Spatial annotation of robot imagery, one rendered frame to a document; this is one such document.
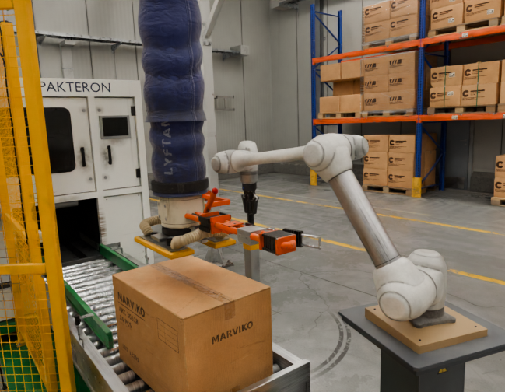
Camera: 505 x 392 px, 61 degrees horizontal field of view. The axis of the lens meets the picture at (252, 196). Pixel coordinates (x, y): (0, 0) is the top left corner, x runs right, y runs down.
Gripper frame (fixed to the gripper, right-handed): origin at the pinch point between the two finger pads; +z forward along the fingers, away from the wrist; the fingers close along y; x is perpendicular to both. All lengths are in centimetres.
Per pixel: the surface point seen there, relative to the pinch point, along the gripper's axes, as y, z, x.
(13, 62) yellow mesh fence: 65, -84, 91
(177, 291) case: -31, 13, 59
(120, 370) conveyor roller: -1, 54, 75
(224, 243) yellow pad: -39, -4, 41
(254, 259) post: -2.9, 20.0, 1.0
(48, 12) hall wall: 831, -294, -105
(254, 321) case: -52, 25, 38
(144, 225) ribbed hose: -8, -10, 61
